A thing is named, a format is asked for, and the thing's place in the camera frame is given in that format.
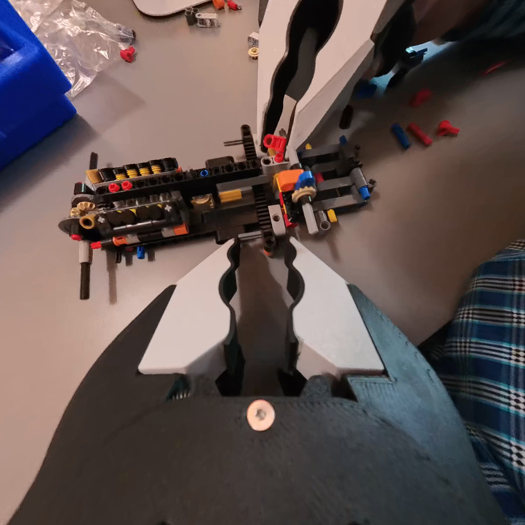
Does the plaid clothing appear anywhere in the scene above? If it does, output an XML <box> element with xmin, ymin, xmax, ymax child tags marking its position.
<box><xmin>422</xmin><ymin>240</ymin><xmax>525</xmax><ymax>525</ymax></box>

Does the long red lego pin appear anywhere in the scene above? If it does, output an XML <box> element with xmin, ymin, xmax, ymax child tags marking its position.
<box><xmin>406</xmin><ymin>122</ymin><xmax>433</xmax><ymax>147</ymax></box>

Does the clear plastic bag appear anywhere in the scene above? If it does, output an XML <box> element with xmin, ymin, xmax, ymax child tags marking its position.
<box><xmin>8</xmin><ymin>0</ymin><xmax>136</xmax><ymax>98</ymax></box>

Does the blue plastic bin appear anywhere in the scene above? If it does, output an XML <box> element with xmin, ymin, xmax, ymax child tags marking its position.
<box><xmin>0</xmin><ymin>0</ymin><xmax>77</xmax><ymax>171</ymax></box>

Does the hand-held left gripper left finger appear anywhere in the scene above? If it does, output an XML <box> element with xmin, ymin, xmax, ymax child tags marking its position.
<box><xmin>138</xmin><ymin>238</ymin><xmax>245</xmax><ymax>396</ymax></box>

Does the lego car chassis assembly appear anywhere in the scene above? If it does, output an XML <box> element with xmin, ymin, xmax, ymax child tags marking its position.
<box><xmin>59</xmin><ymin>124</ymin><xmax>377</xmax><ymax>300</ymax></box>

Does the white board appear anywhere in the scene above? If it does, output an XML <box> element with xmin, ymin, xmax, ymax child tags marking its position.
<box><xmin>132</xmin><ymin>0</ymin><xmax>214</xmax><ymax>16</ymax></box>

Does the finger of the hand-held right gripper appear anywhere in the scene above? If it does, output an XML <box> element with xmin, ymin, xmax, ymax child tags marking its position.
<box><xmin>257</xmin><ymin>0</ymin><xmax>318</xmax><ymax>138</ymax></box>
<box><xmin>286</xmin><ymin>0</ymin><xmax>404</xmax><ymax>161</ymax></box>

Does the person's right forearm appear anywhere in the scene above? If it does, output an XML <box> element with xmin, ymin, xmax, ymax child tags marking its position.
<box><xmin>410</xmin><ymin>0</ymin><xmax>525</xmax><ymax>46</ymax></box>

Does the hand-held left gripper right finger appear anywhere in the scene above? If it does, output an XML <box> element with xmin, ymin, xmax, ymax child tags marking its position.
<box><xmin>278</xmin><ymin>237</ymin><xmax>387</xmax><ymax>396</ymax></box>

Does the person's right hand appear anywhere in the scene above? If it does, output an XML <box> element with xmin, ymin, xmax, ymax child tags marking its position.
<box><xmin>363</xmin><ymin>12</ymin><xmax>416</xmax><ymax>80</ymax></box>

